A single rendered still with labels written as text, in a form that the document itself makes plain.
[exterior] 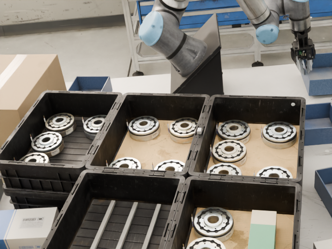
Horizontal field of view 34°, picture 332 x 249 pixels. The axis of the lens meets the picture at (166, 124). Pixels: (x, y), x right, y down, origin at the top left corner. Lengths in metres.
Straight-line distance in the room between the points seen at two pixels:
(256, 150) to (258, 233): 0.40
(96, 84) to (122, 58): 1.75
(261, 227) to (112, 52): 2.98
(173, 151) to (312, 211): 0.46
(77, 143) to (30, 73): 0.45
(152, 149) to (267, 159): 0.36
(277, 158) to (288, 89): 0.60
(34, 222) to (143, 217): 0.33
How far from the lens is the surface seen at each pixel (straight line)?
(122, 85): 2.34
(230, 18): 3.60
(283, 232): 1.44
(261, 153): 1.67
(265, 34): 1.89
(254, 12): 1.86
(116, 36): 4.42
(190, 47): 1.98
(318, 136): 1.90
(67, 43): 4.47
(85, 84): 2.34
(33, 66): 2.21
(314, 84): 2.11
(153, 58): 3.72
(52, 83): 2.21
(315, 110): 2.02
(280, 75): 2.30
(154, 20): 1.95
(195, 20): 3.60
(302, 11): 2.01
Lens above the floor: 1.88
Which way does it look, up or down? 35 degrees down
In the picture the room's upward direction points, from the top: 8 degrees counter-clockwise
